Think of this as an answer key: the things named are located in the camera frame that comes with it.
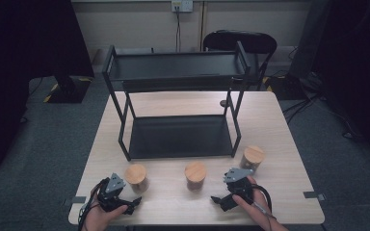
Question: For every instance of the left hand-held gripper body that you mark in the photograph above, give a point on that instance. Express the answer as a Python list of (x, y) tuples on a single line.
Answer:
[(114, 189)]

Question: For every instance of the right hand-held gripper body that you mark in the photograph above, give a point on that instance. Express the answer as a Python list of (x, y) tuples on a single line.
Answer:
[(241, 187)]

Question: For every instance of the black two-tier metal rack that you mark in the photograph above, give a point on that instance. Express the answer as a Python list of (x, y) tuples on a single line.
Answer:
[(179, 136)]

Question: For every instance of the person's right hand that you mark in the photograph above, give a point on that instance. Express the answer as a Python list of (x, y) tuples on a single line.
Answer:
[(258, 208)]

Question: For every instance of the person's left hand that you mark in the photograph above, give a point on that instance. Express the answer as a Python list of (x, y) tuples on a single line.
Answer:
[(99, 219)]

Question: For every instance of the small black round knob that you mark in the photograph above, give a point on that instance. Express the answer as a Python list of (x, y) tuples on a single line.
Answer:
[(223, 103)]

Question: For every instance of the black stand base striped tape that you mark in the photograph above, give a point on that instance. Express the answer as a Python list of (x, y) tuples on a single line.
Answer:
[(69, 91)]

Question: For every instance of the black equipment base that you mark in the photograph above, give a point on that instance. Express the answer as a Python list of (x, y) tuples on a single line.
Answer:
[(285, 86)]

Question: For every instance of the black folding chair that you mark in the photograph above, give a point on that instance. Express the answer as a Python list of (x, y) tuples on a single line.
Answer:
[(237, 40)]

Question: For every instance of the black curtain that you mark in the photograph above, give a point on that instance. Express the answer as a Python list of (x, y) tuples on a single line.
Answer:
[(19, 64)]

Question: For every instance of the dark curtain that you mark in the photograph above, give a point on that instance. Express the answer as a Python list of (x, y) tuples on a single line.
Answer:
[(356, 64)]

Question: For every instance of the grey table edge bracket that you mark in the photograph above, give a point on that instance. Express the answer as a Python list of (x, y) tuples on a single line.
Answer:
[(75, 200), (313, 195)]

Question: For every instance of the white wall socket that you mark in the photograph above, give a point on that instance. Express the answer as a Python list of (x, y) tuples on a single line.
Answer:
[(182, 5)]

